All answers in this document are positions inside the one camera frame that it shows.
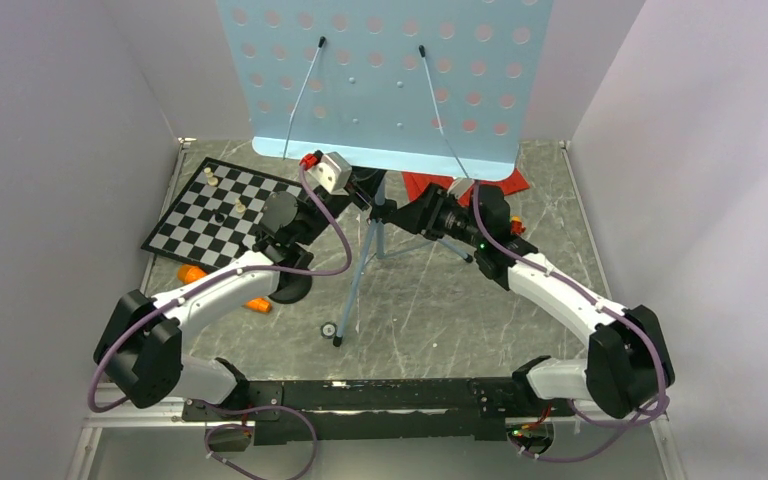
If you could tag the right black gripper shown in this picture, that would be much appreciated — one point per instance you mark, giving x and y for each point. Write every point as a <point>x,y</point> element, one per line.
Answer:
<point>422,215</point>

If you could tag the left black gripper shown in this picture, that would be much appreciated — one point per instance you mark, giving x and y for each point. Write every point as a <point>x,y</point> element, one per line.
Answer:
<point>367,181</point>

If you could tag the red sheet music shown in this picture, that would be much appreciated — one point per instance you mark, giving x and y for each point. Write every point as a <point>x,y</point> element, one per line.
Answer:
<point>416,183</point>

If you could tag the light blue music stand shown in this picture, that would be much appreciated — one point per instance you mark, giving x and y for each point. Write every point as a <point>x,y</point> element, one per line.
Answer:
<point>431,87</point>

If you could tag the black microphone desk stand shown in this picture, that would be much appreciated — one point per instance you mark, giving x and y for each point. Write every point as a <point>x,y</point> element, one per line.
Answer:
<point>292,287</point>

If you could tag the orange toy microphone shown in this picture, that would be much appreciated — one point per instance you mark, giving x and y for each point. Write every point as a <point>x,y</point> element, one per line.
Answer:
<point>188,274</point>

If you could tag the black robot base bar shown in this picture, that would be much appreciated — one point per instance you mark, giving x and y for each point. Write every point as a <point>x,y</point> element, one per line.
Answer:
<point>479,408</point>

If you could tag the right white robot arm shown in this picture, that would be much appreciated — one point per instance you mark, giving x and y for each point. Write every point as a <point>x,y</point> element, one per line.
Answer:
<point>626,370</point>

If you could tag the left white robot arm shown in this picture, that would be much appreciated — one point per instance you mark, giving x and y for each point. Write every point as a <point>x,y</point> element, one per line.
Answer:
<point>139,357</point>

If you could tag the colourful toy block car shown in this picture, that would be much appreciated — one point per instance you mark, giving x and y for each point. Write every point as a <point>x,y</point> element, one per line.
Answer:
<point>516,226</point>

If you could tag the black poker chip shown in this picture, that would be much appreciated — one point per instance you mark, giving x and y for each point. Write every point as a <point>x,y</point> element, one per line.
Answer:
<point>328,330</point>

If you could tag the black white chessboard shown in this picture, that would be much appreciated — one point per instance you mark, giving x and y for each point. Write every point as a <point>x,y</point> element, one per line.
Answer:
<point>209,224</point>

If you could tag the electronics board right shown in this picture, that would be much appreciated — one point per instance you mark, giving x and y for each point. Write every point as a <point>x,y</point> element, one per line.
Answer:
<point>533,439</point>

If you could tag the small electronics box left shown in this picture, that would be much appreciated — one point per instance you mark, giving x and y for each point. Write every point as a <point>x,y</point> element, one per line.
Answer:
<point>228,440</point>

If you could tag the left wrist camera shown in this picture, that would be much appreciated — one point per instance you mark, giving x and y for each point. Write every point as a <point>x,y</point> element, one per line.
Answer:
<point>329,170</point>

